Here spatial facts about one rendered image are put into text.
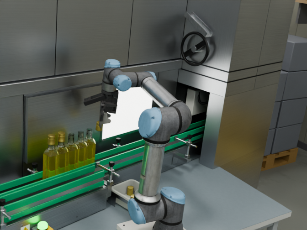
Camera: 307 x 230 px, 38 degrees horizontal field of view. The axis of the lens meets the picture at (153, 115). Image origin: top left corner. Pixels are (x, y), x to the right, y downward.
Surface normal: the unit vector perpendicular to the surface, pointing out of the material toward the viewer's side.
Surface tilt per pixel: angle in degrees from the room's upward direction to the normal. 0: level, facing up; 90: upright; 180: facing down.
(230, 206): 0
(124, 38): 90
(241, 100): 90
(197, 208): 0
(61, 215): 90
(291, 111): 90
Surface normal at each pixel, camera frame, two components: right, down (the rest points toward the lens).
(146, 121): -0.84, -0.04
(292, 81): 0.57, 0.33
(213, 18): -0.67, 0.18
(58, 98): 0.74, 0.30
